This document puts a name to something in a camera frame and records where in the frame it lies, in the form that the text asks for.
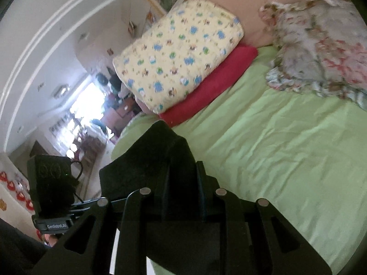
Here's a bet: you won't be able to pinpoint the round ceiling light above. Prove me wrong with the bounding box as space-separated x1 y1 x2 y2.
52 83 71 98

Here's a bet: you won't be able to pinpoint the row of red wall ornaments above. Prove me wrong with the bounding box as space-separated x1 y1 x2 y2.
0 170 36 211

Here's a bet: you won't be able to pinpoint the yellow printed pillow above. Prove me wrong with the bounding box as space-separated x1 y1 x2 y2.
112 0 245 115

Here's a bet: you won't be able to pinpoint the red pillow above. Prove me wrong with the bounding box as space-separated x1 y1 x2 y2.
159 44 259 128

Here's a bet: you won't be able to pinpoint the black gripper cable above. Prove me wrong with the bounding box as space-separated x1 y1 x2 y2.
69 160 86 204

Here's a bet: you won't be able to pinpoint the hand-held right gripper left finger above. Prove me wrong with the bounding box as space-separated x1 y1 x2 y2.
31 163 185 275

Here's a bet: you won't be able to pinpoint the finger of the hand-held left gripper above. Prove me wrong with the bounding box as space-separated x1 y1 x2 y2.
70 197 101 217

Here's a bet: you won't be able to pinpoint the floral ruffled pillow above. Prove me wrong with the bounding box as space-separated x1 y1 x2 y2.
259 0 367 106

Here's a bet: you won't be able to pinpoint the pink quilt with plaid hearts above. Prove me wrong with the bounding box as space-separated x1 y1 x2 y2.
201 0 345 48

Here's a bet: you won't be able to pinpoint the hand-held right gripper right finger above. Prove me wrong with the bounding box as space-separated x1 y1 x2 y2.
186 162 333 275

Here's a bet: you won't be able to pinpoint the person's left forearm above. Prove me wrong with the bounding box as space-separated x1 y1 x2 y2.
0 219 48 275

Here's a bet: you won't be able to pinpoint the green bed sheet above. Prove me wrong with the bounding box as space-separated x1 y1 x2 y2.
110 46 367 275

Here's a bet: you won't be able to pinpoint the black pants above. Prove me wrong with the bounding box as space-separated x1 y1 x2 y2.
99 120 230 275

